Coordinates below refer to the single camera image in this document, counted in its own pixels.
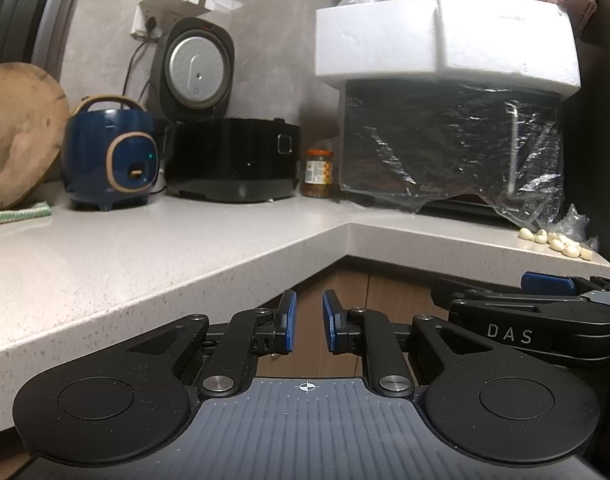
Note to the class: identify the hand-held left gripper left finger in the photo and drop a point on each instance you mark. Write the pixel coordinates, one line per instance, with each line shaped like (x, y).
(290, 322)

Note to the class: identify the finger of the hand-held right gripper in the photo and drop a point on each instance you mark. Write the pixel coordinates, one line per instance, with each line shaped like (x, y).
(547, 284)
(545, 325)

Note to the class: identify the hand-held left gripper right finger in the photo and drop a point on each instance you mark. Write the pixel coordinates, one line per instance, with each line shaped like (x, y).
(330, 322)

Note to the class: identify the wooden cabinet door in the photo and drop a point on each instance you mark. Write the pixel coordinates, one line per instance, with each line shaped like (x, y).
(310, 345)
(397, 292)

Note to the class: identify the pile of garlic cloves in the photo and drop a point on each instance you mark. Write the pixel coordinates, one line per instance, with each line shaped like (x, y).
(560, 246)

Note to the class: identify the glass jar with orange lid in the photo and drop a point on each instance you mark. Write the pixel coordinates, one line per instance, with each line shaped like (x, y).
(317, 172)

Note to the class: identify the black rice cooker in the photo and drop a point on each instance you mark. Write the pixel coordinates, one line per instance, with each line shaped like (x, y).
(225, 160)

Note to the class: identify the plastic-wrapped black oven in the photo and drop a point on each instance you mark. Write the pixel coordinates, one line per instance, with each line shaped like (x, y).
(435, 145)

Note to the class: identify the blue rice cooker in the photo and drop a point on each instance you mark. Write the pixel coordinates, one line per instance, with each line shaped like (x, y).
(95, 160)

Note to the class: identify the green white knitted cloth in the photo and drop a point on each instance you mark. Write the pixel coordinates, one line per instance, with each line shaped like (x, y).
(15, 215)

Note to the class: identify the round wooden cutting board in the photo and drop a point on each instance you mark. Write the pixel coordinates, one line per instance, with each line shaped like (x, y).
(20, 135)

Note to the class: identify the dark window frame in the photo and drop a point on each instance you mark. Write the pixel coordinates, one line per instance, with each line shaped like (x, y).
(50, 0)

